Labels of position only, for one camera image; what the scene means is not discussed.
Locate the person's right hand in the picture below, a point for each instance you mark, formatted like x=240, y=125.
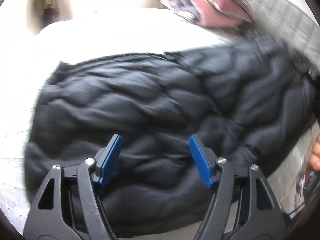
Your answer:
x=314, y=161

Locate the grey white bedspread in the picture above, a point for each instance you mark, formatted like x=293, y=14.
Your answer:
x=25, y=71

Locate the black puffer jacket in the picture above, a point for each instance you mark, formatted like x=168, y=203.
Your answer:
x=249, y=102

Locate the grey padded headboard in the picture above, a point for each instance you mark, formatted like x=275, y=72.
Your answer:
x=283, y=19

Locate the beige hanging clothes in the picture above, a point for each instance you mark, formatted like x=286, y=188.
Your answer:
x=41, y=13

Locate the pink grey folded quilt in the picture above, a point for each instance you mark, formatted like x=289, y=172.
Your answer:
x=213, y=13

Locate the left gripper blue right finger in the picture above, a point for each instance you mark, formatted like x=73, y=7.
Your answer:
x=243, y=205

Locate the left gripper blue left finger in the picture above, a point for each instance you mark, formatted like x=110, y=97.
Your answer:
x=67, y=205

